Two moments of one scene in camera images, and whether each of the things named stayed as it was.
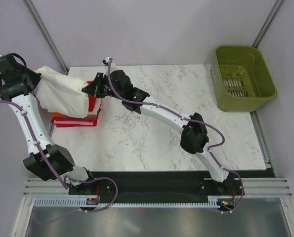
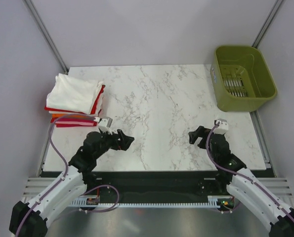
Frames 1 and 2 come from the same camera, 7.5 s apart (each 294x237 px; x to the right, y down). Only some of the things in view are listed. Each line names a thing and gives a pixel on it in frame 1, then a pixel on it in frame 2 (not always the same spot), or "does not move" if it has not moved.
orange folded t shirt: (57, 114) does not move
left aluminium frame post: (45, 31) does not move
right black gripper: (95, 87) → (200, 132)
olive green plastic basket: (241, 79) does not move
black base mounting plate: (155, 184) does not move
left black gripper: (35, 77) → (116, 144)
